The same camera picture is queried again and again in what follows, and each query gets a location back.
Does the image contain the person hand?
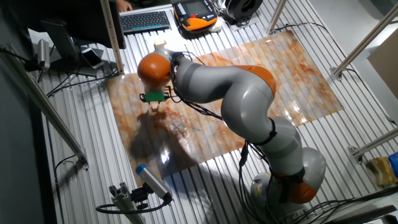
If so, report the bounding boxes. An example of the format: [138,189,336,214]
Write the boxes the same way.
[116,0,134,12]

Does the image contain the black keyboard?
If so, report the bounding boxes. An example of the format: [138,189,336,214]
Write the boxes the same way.
[119,11,171,35]

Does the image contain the black computer monitor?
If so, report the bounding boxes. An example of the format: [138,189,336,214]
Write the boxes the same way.
[6,0,127,77]

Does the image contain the white smartphone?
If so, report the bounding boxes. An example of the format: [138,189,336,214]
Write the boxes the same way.
[81,47,105,69]

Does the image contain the white paper sheets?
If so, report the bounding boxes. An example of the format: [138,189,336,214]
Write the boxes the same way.
[145,29,187,58]

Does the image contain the orange black teach pendant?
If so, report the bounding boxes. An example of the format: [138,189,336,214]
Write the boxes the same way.
[173,0,218,32]

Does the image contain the white computer mouse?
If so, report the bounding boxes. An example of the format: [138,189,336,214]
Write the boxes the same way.
[207,19,223,33]

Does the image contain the orange marble pattern mat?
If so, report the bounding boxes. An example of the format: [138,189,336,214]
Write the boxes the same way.
[106,30,345,187]

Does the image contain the brown cardboard panel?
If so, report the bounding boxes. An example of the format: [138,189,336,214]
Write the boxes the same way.
[366,36,398,91]

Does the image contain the yellow bag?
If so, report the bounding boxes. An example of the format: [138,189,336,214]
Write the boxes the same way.
[369,156,398,187]

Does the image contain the blue bag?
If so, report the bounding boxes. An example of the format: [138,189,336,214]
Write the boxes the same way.
[387,151,398,178]

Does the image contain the tan upright frame post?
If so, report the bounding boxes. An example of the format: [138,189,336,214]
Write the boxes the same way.
[99,0,125,75]

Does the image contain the black desk cable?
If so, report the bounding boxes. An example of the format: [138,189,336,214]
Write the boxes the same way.
[46,67,119,98]

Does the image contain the silver cylinder camera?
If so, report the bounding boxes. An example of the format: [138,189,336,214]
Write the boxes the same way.
[37,39,51,70]

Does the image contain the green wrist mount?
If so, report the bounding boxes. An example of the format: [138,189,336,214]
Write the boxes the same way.
[144,90,166,104]

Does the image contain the long aluminium frame beam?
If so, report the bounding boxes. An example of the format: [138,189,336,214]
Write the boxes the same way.
[0,43,90,170]

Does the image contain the aluminium frame post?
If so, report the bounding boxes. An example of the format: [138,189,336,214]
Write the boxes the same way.
[330,2,398,82]
[266,0,289,34]

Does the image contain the silver camera with blue end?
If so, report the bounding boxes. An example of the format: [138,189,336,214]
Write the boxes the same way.
[135,163,174,203]

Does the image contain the black camera bracket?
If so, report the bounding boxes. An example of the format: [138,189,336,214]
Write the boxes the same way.
[130,182,150,210]

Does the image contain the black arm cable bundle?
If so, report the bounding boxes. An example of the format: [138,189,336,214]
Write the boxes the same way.
[167,51,307,223]

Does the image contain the black cloth strap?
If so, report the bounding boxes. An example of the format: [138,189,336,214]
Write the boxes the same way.
[272,167,307,205]
[253,118,278,146]

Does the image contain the aluminium profile camera stand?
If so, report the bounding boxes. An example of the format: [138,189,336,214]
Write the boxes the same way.
[108,182,147,224]

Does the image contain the black camera cable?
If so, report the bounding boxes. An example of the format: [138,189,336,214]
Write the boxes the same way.
[95,192,174,215]

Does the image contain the short aluminium frame beam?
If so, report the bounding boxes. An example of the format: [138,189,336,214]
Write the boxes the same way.
[351,127,398,159]

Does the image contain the thick black floor cable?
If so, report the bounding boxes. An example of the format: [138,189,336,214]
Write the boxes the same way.
[295,186,398,223]

